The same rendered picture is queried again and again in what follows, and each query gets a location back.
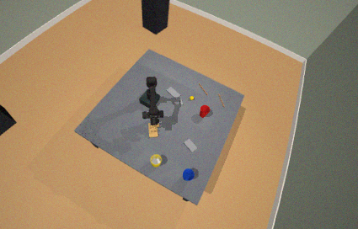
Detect red plastic cup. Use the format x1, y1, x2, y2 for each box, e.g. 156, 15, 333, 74
200, 105, 210, 118

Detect yellow mug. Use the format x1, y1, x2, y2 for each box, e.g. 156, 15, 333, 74
150, 155, 161, 167

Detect blue plastic cup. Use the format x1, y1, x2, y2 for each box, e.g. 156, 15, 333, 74
183, 168, 195, 181

